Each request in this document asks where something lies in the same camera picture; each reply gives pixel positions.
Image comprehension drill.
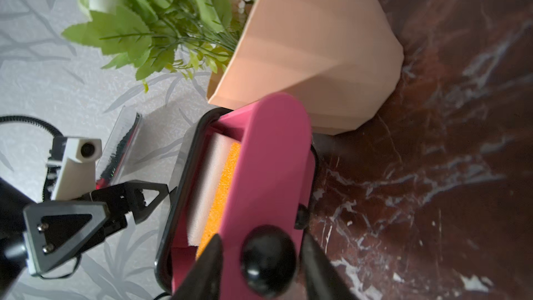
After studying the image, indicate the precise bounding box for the beige ribbed flower pot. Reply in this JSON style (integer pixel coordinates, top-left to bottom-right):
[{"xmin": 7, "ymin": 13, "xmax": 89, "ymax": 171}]
[{"xmin": 207, "ymin": 0, "xmax": 404, "ymax": 136}]

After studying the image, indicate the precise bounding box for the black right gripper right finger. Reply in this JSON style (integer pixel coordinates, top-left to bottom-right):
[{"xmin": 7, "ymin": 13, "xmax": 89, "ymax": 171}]
[{"xmin": 301, "ymin": 232, "xmax": 358, "ymax": 300}]

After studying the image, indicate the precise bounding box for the orange white sponge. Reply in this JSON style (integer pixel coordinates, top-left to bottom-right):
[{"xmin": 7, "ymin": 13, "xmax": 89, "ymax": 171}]
[{"xmin": 187, "ymin": 133, "xmax": 241, "ymax": 259}]

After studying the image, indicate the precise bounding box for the pink top drawer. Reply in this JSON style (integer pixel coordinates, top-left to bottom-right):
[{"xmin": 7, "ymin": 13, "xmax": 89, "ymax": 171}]
[{"xmin": 170, "ymin": 92, "xmax": 316, "ymax": 300}]

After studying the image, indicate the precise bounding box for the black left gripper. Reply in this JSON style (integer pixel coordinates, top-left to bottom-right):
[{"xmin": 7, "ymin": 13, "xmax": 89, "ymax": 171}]
[{"xmin": 1, "ymin": 179, "xmax": 110, "ymax": 296}]

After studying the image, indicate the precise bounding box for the artificial green flower plant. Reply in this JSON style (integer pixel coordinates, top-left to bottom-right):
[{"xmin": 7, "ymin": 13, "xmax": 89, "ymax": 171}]
[{"xmin": 62, "ymin": 0, "xmax": 255, "ymax": 81}]

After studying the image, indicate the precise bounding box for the black mini drawer cabinet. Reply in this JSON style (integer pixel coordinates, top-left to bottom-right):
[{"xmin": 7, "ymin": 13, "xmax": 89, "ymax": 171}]
[{"xmin": 153, "ymin": 107, "xmax": 319, "ymax": 294}]

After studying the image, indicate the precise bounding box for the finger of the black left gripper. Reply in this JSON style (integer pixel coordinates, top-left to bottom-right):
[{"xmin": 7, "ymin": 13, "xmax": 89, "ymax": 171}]
[{"xmin": 89, "ymin": 181, "xmax": 169, "ymax": 233}]

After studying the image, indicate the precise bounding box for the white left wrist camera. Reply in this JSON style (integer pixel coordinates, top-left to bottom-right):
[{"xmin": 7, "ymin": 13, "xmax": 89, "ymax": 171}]
[{"xmin": 44, "ymin": 136, "xmax": 102, "ymax": 201}]

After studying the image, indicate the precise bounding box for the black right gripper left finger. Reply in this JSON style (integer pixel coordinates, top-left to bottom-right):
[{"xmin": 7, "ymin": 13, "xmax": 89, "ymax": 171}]
[{"xmin": 171, "ymin": 234, "xmax": 223, "ymax": 300}]

